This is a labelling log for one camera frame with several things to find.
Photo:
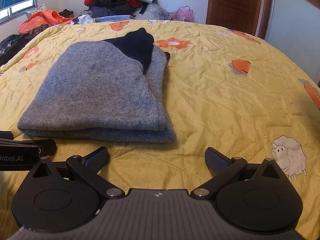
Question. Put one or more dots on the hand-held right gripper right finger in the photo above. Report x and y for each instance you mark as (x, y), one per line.
(216, 162)

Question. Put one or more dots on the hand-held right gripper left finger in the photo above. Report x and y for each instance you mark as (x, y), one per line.
(96, 158)

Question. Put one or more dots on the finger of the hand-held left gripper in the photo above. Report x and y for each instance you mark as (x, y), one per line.
(37, 146)
(5, 135)

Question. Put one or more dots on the grey knit sweater navy sleeves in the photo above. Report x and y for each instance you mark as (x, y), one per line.
(100, 92)

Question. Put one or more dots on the yellow printed bedspread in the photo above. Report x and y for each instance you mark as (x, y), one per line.
(225, 92)

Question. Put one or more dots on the dark patterned cloth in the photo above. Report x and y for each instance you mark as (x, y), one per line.
(11, 47)

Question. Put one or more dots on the leopard print cloth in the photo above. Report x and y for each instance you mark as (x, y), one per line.
(38, 31)

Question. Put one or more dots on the orange plastic bag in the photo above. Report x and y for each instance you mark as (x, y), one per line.
(40, 21)

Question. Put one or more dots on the window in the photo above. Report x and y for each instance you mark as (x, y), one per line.
(17, 10)

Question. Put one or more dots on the white floral pillow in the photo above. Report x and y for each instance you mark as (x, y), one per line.
(36, 11)

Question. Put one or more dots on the white crumpled cloth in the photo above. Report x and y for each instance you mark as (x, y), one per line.
(83, 20)

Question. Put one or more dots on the dark brown cloth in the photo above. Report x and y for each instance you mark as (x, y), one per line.
(66, 13)

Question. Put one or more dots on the light blue knit garment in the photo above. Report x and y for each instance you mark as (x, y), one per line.
(112, 18)

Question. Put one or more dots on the navy garment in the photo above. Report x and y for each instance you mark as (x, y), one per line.
(102, 12)

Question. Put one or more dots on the pink plastic bag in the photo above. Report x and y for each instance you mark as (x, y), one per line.
(183, 15)

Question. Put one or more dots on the black padded jacket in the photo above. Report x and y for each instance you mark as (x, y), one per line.
(112, 3)

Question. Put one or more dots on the clear plastic bag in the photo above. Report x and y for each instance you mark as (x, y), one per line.
(156, 12)

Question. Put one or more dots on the brown wooden door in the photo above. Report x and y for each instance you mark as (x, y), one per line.
(237, 5)

